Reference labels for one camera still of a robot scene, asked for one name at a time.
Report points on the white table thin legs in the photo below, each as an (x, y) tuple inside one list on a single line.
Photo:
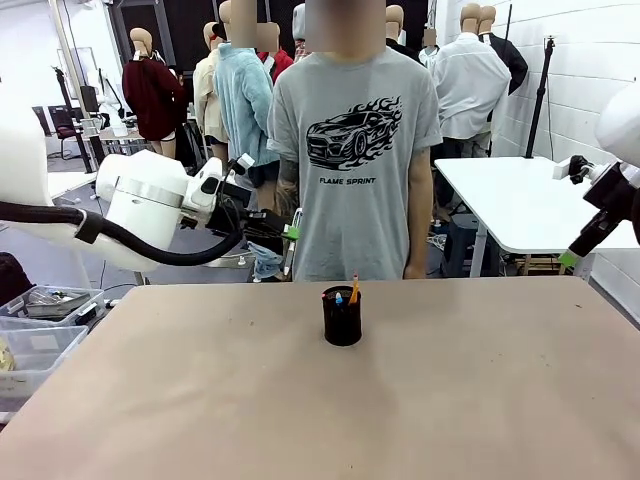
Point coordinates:
[(65, 182)]

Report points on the mannequin maroon sweater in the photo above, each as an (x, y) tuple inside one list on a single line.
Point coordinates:
[(152, 95)]

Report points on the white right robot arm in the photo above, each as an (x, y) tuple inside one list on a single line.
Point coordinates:
[(620, 120)]

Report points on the black mesh pen holder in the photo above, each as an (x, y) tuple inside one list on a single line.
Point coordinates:
[(342, 327)]

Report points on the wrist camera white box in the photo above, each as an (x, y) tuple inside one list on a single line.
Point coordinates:
[(561, 171), (246, 160)]

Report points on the black office chair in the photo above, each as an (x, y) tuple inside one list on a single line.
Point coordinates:
[(64, 125), (42, 120)]

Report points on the clear bin with tools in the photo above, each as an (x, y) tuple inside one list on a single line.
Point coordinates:
[(50, 305)]

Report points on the person left forearm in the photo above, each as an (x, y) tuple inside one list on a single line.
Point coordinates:
[(419, 225)]

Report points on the person left hand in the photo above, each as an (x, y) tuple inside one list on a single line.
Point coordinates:
[(415, 271)]

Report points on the metal mannequin base plate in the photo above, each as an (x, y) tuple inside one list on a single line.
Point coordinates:
[(245, 261)]

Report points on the dark maroon bag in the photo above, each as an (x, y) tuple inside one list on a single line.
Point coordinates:
[(12, 277)]

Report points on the right gripper black green finger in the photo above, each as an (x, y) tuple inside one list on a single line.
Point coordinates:
[(592, 242), (582, 235)]

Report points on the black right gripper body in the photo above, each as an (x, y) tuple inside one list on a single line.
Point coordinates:
[(607, 190)]

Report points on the yellow pencil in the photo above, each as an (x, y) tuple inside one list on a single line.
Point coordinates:
[(354, 292)]

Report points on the blue capped pen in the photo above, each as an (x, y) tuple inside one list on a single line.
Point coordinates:
[(339, 300)]

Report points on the mannequin white shirt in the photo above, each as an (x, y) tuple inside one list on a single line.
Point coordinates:
[(470, 85)]

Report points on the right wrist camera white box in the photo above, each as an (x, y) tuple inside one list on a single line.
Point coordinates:
[(561, 171)]

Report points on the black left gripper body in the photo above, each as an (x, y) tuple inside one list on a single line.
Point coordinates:
[(260, 221)]

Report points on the beige crumpled object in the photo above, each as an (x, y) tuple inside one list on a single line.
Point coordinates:
[(6, 355)]

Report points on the mannequin red jacket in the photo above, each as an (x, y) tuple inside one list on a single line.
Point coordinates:
[(282, 62)]

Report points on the mannequin plaid hooded shirt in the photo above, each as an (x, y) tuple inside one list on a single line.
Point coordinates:
[(299, 20)]

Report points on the slanted metal pole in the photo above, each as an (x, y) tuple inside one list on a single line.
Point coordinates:
[(77, 75)]

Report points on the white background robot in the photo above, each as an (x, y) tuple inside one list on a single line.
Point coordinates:
[(107, 95)]

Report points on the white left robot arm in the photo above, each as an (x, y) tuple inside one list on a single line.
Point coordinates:
[(145, 185)]

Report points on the empty clear plastic bin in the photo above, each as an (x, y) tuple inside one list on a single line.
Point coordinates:
[(45, 345)]

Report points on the mannequin black top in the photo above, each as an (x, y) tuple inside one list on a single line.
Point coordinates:
[(395, 20)]

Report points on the person in gray t-shirt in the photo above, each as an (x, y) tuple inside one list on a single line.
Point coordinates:
[(350, 225)]

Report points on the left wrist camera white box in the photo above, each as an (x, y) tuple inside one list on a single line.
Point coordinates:
[(246, 160)]

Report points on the left gripper black green finger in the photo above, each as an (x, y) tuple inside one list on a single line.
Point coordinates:
[(280, 222), (275, 238)]

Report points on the mannequin cream jacket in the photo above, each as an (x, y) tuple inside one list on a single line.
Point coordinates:
[(205, 95)]

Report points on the mannequin black suit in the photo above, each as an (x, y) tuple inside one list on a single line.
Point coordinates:
[(515, 62)]

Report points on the black tripod stand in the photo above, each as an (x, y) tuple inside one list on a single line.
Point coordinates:
[(542, 95)]

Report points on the mannequin light blue fleece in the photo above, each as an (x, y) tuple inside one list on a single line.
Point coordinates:
[(245, 105)]

